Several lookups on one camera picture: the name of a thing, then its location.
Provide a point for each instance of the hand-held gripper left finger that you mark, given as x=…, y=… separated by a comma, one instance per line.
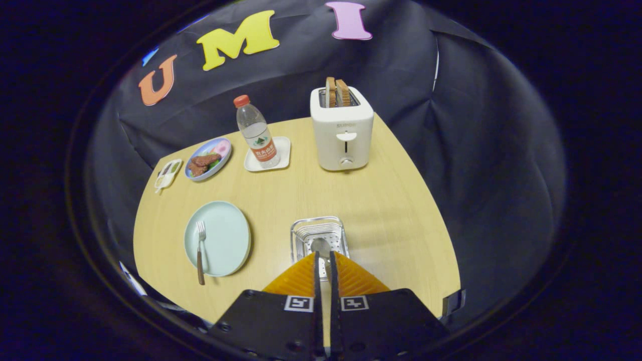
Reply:
x=317, y=286

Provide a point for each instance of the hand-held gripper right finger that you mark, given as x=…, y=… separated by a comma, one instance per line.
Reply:
x=333, y=286

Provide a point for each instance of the metal spoon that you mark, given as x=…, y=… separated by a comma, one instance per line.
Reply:
x=320, y=247

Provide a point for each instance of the pale green plate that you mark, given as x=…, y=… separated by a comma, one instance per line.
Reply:
x=225, y=238

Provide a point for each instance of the white square tray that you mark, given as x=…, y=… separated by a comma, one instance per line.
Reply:
x=283, y=150

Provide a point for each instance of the white toaster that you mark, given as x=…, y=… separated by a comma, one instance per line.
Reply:
x=341, y=145

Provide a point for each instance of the clear plastic water bottle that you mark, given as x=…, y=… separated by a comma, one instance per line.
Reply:
x=256, y=133

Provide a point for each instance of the brown meat slices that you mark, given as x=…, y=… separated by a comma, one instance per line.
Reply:
x=203, y=163

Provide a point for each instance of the pink food slice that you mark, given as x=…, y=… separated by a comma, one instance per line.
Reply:
x=221, y=147

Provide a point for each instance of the blue plate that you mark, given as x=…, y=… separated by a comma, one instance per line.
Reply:
x=203, y=148

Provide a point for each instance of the small white sauce dish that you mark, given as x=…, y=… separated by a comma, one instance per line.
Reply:
x=168, y=175

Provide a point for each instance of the toasted bread slice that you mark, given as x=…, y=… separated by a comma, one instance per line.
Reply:
x=343, y=93
x=330, y=93

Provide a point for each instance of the dark bracket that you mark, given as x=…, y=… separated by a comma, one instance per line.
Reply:
x=454, y=302

